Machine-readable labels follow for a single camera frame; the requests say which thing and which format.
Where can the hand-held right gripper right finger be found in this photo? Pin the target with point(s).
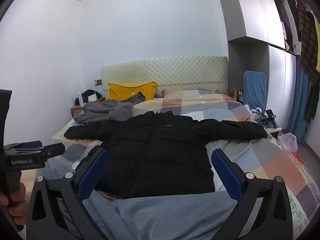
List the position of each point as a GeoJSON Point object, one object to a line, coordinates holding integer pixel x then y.
{"type": "Point", "coordinates": [226, 175]}

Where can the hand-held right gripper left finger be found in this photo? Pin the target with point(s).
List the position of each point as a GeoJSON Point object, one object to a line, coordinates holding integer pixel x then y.
{"type": "Point", "coordinates": [91, 175]}

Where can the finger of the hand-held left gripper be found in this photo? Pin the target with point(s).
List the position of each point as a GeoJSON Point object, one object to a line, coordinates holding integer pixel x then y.
{"type": "Point", "coordinates": [31, 144]}
{"type": "Point", "coordinates": [55, 150]}

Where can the black puffer jacket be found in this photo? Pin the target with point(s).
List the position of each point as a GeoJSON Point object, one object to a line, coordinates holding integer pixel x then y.
{"type": "Point", "coordinates": [160, 155]}

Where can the person's left hand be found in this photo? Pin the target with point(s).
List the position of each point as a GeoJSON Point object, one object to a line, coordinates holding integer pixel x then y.
{"type": "Point", "coordinates": [18, 205]}

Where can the wooden nightstand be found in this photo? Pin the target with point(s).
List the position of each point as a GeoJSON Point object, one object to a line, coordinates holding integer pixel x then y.
{"type": "Point", "coordinates": [76, 110]}

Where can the grey hoodie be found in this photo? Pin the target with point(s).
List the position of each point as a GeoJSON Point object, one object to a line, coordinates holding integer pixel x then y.
{"type": "Point", "coordinates": [105, 111]}

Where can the white side table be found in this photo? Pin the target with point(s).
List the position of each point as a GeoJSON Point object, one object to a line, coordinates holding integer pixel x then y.
{"type": "Point", "coordinates": [271, 129]}

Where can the black bag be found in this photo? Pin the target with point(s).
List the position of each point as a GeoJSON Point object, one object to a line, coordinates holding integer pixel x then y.
{"type": "Point", "coordinates": [87, 93]}

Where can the checkered pastel quilt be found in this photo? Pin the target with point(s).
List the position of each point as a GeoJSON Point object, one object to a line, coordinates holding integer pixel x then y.
{"type": "Point", "coordinates": [215, 105]}

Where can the clear plastic bag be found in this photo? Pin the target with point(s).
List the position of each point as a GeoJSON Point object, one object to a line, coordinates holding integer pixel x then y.
{"type": "Point", "coordinates": [288, 141]}

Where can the red plastic object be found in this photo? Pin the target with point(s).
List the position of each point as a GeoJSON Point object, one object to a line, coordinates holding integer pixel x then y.
{"type": "Point", "coordinates": [297, 157]}

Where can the person's legs in jeans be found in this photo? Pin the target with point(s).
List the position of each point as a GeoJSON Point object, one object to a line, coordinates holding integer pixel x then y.
{"type": "Point", "coordinates": [162, 217]}

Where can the small bottles group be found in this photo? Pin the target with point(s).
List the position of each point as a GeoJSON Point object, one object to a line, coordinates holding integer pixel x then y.
{"type": "Point", "coordinates": [237, 93]}

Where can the blue covered chair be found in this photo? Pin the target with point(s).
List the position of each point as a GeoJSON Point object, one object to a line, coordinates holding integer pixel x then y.
{"type": "Point", "coordinates": [255, 90]}

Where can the yellow pillow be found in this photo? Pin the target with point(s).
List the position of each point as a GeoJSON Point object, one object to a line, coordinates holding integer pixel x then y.
{"type": "Point", "coordinates": [125, 90]}

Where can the blue curtain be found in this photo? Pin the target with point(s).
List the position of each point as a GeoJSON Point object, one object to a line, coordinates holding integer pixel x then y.
{"type": "Point", "coordinates": [297, 110]}

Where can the dark patterned scarf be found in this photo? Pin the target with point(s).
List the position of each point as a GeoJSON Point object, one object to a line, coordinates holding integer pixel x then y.
{"type": "Point", "coordinates": [311, 102]}

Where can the cream quilted headboard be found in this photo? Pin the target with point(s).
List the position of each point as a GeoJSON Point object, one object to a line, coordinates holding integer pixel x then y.
{"type": "Point", "coordinates": [175, 72]}

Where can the brown houndstooth garment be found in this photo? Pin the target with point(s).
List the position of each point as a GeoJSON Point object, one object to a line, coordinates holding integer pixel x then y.
{"type": "Point", "coordinates": [307, 50]}

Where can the grey and white wardrobe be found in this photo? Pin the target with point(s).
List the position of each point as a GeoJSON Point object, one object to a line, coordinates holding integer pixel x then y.
{"type": "Point", "coordinates": [252, 17]}

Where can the black hanging garment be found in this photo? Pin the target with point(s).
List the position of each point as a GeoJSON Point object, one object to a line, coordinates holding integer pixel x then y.
{"type": "Point", "coordinates": [292, 17]}

